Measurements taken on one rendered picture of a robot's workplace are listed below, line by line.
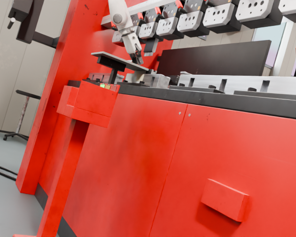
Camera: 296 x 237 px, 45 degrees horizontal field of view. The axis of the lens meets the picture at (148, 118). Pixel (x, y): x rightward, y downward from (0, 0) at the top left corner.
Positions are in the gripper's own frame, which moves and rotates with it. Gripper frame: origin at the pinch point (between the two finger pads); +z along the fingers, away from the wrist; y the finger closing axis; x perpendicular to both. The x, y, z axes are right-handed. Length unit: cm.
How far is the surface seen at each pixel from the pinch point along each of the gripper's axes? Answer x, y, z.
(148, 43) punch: -9.9, 0.7, -6.4
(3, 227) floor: 97, 14, 54
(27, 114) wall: 24, 388, 68
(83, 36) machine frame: -4, 84, -20
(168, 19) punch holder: -13.6, -20.9, -16.1
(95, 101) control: 43, -43, 2
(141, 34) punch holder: -10.3, 5.1, -12.2
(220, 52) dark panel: -58, 4, 16
